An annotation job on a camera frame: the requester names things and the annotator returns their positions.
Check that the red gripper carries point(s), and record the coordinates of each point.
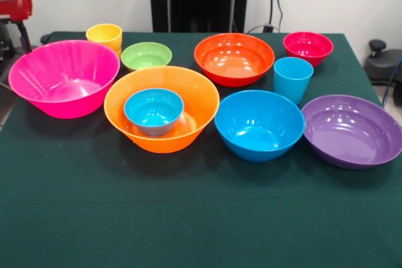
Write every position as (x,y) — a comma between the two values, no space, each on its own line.
(15,9)

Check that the large pink bowl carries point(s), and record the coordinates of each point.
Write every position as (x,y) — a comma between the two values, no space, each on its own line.
(59,70)

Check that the small teal bowl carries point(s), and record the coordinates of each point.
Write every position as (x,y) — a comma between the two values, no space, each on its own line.
(154,114)

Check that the large orange bowl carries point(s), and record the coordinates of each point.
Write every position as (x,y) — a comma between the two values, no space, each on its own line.
(194,98)

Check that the black equipment box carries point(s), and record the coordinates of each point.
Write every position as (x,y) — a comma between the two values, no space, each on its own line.
(4,42)

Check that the yellow cup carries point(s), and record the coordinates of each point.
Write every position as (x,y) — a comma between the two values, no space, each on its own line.
(103,37)

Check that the small green bowl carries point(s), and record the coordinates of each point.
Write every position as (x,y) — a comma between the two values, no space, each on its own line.
(146,57)

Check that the red-orange bowl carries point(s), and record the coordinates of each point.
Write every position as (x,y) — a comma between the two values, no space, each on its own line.
(234,57)

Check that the medium blue bowl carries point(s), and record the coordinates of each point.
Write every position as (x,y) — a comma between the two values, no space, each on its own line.
(257,117)

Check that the dark green tablecloth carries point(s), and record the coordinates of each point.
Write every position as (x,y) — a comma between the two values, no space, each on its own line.
(201,217)

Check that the blue cup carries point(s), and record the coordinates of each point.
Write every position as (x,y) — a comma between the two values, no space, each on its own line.
(292,83)

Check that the small crimson bowl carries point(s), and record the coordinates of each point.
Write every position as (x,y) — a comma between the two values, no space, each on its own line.
(307,48)

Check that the purple bowl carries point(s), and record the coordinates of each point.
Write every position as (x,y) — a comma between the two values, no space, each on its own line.
(351,130)

